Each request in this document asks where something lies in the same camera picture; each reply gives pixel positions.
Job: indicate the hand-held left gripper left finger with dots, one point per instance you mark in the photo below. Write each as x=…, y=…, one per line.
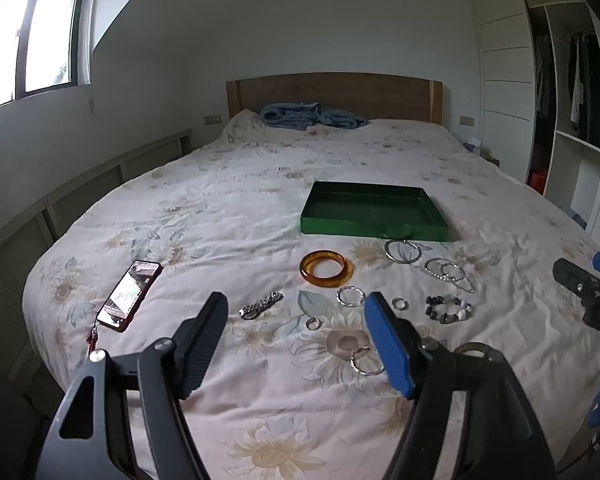
x=202, y=345

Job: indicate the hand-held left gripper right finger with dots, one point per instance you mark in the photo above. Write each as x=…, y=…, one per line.
x=387, y=345

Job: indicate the green brown bangle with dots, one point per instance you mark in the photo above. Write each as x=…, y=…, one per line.
x=467, y=344

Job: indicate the green tray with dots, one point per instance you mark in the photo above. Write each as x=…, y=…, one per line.
x=370, y=210

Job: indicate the silver bangle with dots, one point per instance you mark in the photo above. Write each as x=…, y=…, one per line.
x=403, y=262

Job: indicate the smartphone with red case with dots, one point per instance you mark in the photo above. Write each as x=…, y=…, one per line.
x=130, y=295

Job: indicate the amber bangle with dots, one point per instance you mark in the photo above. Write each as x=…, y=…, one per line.
x=325, y=281

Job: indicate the red box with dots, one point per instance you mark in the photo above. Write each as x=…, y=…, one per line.
x=537, y=182

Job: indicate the nightstand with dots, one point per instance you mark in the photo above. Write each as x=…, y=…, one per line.
x=491, y=160

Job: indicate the floral bed sheet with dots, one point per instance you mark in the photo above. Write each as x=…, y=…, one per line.
x=230, y=200

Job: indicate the purple tissue pack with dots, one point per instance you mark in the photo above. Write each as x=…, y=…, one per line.
x=472, y=144

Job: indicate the hanging clothes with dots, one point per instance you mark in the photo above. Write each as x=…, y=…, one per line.
x=585, y=85

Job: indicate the white wardrobe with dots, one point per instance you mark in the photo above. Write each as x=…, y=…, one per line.
x=505, y=60

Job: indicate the blue towel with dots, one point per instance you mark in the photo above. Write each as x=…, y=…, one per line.
x=290, y=115

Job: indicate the wooden headboard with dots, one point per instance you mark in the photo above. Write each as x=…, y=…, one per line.
x=330, y=92

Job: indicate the window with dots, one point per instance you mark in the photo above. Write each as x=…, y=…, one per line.
x=10, y=40

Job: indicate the wall socket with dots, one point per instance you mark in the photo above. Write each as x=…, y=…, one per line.
x=213, y=120
x=467, y=120

